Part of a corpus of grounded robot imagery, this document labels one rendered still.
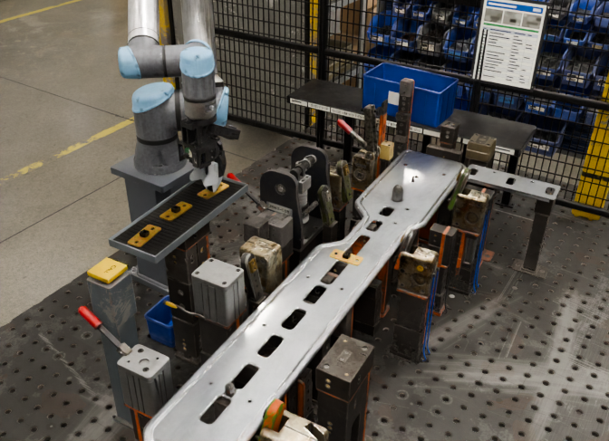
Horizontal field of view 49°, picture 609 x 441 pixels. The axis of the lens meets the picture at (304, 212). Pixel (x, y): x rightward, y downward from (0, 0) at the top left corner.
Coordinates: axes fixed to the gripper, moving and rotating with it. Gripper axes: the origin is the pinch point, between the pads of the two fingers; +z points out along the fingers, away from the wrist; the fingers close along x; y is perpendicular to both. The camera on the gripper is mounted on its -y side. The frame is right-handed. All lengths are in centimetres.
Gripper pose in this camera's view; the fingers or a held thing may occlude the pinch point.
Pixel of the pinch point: (212, 184)
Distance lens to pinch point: 171.9
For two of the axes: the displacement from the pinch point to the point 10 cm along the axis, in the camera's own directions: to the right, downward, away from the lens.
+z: -0.1, 8.4, 5.3
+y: -6.0, 4.2, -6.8
